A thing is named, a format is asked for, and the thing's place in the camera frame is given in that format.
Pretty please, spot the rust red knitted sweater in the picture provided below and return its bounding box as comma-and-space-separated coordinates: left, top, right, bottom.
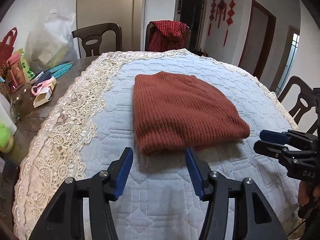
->
133, 72, 250, 156

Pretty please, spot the right hand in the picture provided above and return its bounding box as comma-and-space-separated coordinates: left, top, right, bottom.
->
298, 181, 319, 218

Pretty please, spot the dark wooden chair right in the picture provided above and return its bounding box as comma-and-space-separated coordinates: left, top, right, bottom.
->
278, 76, 316, 124

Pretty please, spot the light blue quilted lace cloth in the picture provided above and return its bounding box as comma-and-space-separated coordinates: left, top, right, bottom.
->
12, 49, 299, 239

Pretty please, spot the green lidded bottle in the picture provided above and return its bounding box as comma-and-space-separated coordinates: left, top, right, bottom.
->
0, 124, 14, 153

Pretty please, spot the glass jar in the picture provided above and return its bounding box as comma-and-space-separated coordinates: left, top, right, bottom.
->
10, 83, 34, 122

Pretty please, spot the cream cardboard box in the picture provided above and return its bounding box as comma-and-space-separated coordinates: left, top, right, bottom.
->
33, 91, 52, 108

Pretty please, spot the pink ribbon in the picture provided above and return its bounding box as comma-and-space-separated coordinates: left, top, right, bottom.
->
31, 76, 56, 96

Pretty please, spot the dark blue flat box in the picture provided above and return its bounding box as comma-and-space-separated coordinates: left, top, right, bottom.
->
29, 71, 52, 86

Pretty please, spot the red Chinese knot decoration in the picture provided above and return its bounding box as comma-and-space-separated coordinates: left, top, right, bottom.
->
207, 0, 236, 47

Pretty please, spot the teal woven mat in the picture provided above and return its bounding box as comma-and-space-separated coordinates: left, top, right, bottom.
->
48, 62, 73, 79

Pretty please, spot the green leaf printed package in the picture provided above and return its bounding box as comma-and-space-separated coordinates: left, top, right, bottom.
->
18, 48, 35, 82

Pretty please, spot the red checkered garment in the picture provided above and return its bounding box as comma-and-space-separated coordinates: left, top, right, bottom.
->
147, 19, 188, 53

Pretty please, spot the dark wooden chair with garment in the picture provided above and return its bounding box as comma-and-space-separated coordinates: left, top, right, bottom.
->
144, 20, 192, 53

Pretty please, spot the white plastic bag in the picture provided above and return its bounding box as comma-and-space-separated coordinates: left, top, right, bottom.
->
25, 9, 78, 74

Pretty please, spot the red tote bag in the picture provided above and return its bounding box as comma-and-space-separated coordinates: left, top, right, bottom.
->
0, 27, 18, 66

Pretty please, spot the dark wooden chair far left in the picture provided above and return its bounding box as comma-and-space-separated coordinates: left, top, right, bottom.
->
72, 23, 122, 57

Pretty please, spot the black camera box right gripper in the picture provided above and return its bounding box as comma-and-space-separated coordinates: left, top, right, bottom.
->
312, 88, 320, 137

